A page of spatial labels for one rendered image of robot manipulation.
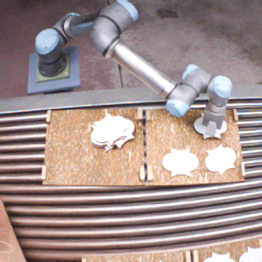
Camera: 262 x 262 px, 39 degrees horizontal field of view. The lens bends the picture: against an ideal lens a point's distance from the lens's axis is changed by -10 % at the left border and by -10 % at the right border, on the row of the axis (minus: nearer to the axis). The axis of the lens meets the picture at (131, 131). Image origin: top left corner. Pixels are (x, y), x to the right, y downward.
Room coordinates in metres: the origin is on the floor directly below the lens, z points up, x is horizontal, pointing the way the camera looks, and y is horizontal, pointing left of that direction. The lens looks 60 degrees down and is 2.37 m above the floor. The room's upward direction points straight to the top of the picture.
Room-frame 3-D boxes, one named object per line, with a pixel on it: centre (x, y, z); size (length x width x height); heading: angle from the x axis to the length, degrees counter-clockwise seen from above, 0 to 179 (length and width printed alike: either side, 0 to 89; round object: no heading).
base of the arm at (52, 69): (1.24, 0.39, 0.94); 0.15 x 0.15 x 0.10
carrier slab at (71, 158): (0.77, 0.15, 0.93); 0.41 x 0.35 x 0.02; 91
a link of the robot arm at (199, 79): (0.90, -0.25, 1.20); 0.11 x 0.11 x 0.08; 54
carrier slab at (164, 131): (0.77, -0.27, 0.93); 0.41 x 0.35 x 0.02; 90
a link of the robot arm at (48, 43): (1.24, 0.39, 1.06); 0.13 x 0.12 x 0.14; 144
